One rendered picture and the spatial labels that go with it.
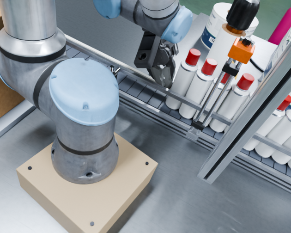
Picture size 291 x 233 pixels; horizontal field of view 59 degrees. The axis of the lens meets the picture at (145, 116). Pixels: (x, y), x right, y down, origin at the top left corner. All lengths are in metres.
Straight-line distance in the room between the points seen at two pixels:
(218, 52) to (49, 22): 0.64
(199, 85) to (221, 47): 0.27
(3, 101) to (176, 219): 0.54
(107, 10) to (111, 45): 0.52
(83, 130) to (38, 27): 0.18
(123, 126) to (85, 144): 0.32
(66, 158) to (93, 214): 0.12
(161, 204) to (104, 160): 0.22
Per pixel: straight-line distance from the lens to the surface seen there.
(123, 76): 0.89
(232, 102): 0.74
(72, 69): 0.46
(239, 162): 0.85
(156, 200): 0.69
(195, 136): 0.76
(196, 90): 0.74
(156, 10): 0.51
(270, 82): 0.53
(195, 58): 0.71
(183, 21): 0.54
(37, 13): 0.46
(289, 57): 0.50
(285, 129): 0.77
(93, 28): 1.21
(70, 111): 0.43
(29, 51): 0.48
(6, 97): 0.77
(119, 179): 0.59
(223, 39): 0.95
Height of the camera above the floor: 1.43
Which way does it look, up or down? 46 degrees down
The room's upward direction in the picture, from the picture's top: 19 degrees clockwise
